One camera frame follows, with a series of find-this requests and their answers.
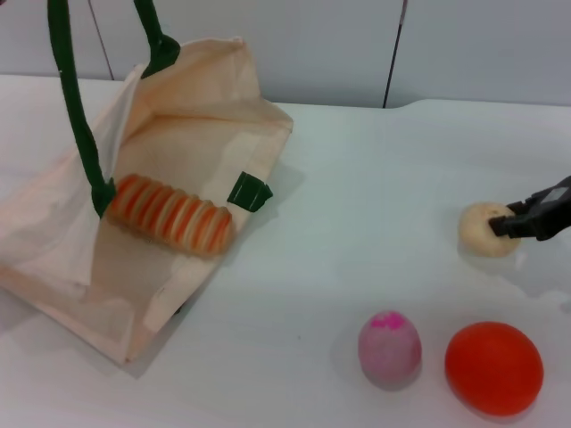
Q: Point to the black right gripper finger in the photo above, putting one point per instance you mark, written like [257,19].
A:
[548,200]
[535,225]

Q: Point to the round beige egg yolk pastry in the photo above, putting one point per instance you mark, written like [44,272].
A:
[475,227]

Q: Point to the orange striped bread loaf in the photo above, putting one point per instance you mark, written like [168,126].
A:
[174,216]

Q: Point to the pink egg shaped toy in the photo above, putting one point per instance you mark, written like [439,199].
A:
[389,352]

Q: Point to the orange red ball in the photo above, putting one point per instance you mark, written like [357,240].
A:
[493,367]

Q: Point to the thin black wall strip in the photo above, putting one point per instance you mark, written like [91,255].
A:
[392,58]

